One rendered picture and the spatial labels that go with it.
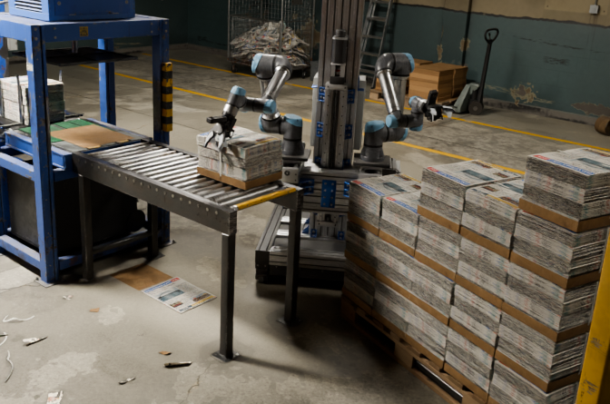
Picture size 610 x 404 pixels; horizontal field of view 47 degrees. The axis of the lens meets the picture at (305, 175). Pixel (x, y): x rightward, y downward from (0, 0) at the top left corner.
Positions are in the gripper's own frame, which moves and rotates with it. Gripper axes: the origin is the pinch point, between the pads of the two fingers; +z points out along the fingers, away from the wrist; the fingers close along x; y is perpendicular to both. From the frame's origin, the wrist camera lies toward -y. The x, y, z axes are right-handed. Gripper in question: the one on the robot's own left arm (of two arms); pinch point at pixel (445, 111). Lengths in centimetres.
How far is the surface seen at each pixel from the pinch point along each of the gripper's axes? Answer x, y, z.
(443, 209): 35, 28, 57
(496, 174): 7, 16, 56
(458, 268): 35, 51, 71
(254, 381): 127, 107, 34
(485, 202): 28, 17, 81
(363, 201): 49, 42, -3
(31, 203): 220, 52, -125
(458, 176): 26, 14, 56
